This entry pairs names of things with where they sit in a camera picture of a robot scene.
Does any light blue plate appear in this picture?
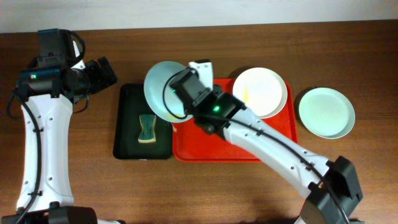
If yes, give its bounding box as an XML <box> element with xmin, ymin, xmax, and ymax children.
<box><xmin>144</xmin><ymin>61</ymin><xmax>193</xmax><ymax>123</ymax></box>

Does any green and yellow sponge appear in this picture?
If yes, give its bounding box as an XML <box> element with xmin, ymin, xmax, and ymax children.
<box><xmin>138</xmin><ymin>114</ymin><xmax>156</xmax><ymax>144</ymax></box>

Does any white plate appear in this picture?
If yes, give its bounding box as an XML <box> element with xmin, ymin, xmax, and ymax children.
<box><xmin>232</xmin><ymin>67</ymin><xmax>288</xmax><ymax>118</ymax></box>

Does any pale green plate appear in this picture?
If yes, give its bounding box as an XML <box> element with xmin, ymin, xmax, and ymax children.
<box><xmin>298</xmin><ymin>87</ymin><xmax>356</xmax><ymax>139</ymax></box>

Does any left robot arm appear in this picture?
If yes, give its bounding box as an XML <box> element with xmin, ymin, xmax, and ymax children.
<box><xmin>1</xmin><ymin>29</ymin><xmax>118</xmax><ymax>223</ymax></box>

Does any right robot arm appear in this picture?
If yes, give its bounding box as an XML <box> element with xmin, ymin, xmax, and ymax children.
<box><xmin>165</xmin><ymin>67</ymin><xmax>363</xmax><ymax>224</ymax></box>

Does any red plastic tray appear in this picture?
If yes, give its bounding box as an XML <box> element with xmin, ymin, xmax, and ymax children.
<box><xmin>172</xmin><ymin>85</ymin><xmax>298</xmax><ymax>163</ymax></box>

